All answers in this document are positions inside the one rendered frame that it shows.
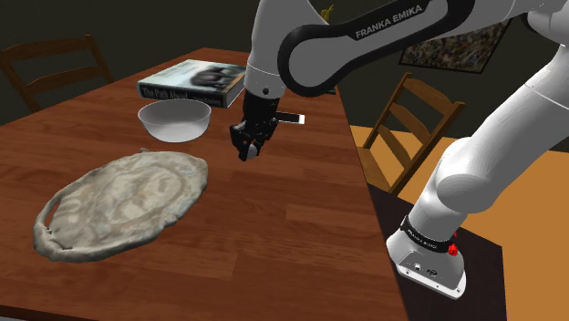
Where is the light wooden chair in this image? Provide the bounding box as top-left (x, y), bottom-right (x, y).
top-left (357, 71), bottom-right (468, 196)

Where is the brown wooden table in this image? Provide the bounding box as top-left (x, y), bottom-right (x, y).
top-left (0, 47), bottom-right (410, 321)

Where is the black and white slim device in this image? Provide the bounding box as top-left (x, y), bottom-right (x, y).
top-left (275, 111), bottom-right (306, 126)

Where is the dark wooden chair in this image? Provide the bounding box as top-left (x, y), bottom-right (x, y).
top-left (0, 34), bottom-right (116, 115)

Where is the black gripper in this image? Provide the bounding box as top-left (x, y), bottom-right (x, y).
top-left (229, 88), bottom-right (282, 162)

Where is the framed wall picture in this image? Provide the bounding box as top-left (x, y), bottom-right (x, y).
top-left (398, 17), bottom-right (513, 75)

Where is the white bowl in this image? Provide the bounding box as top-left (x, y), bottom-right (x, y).
top-left (137, 98), bottom-right (212, 144)

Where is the dark robot stand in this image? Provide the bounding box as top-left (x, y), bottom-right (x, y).
top-left (367, 183), bottom-right (508, 321)

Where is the thick hardcover book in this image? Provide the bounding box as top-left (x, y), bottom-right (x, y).
top-left (136, 58), bottom-right (248, 109)

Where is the grey oval tray with handles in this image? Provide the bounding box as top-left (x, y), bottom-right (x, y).
top-left (32, 148), bottom-right (210, 264)

